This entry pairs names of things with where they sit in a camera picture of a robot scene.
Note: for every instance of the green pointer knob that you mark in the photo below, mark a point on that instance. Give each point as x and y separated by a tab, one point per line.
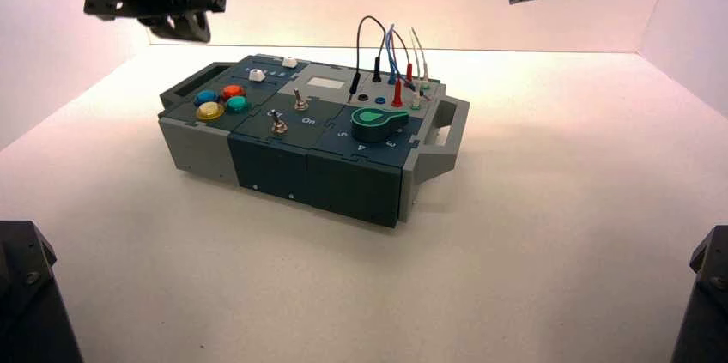
372	124

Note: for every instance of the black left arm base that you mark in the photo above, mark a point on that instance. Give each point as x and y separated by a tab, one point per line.
28	303

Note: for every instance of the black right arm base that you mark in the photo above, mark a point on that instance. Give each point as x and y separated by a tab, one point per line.
708	303

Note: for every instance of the blue round push button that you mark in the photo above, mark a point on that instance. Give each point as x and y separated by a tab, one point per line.
206	97

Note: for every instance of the orange round push button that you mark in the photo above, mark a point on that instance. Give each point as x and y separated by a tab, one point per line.
232	91

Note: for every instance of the yellow round push button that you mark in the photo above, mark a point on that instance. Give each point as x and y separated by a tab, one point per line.
210	111

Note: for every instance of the white slider cap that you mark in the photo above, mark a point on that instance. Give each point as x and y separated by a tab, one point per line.
257	75
289	62

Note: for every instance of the teal round push button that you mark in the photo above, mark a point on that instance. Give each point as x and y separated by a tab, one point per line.
237	103

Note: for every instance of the white display window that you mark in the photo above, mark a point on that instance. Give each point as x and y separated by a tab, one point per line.
326	83

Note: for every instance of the grey and blue control box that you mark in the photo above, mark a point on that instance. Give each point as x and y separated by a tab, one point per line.
273	161

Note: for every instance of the black banana socket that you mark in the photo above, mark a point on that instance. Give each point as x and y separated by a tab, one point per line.
362	98

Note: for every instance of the blue banana socket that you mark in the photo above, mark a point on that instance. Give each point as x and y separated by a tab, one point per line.
380	101

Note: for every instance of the metal toggle switch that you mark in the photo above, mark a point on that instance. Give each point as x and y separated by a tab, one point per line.
278	126
300	103

